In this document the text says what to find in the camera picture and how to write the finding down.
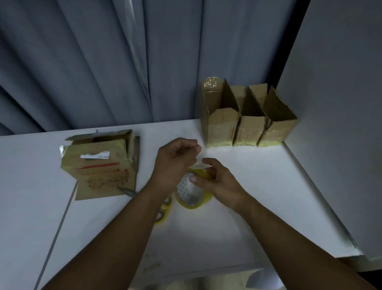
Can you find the person's right thumb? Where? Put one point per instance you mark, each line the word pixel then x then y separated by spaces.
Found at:
pixel 200 178

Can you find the person's left hand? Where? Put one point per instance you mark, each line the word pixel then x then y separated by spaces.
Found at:
pixel 168 162

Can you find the person's left forearm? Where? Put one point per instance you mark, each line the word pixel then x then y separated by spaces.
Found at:
pixel 119 239

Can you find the narrow open cardboard box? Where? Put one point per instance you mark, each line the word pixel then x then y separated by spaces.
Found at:
pixel 250 128

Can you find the yellow tape roll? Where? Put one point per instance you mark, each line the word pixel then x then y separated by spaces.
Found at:
pixel 191 194

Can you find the person's right forearm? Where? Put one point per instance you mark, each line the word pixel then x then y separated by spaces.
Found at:
pixel 292 248

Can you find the person's right hand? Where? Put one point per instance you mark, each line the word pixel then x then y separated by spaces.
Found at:
pixel 223 186

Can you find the wide open cardboard box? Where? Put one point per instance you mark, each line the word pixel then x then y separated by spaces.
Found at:
pixel 277 125

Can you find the tall open cardboard box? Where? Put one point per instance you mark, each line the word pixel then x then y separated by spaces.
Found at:
pixel 219 128

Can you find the grey curtain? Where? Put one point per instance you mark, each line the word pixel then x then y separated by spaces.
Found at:
pixel 89 59

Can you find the person's left fingers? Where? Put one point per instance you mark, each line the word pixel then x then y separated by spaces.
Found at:
pixel 189 147

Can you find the cardboard box with red print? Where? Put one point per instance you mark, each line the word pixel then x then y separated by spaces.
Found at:
pixel 101 167

